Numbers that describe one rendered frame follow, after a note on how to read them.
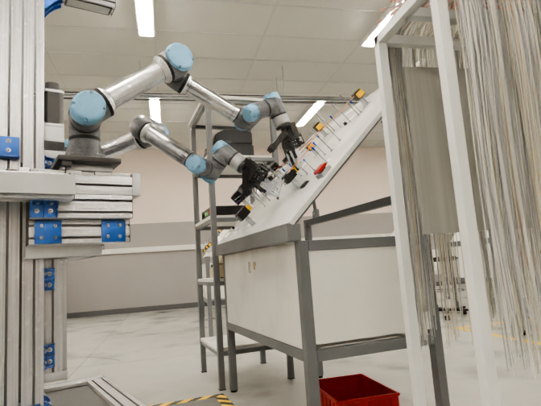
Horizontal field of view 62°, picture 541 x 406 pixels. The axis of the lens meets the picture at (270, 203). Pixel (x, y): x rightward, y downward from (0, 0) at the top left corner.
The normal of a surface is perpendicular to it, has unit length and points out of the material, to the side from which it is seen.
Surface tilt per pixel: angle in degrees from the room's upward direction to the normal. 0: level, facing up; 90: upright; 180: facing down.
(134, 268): 90
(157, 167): 90
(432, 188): 90
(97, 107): 94
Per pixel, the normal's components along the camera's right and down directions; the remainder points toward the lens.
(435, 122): 0.22, -0.15
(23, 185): 0.54, -0.15
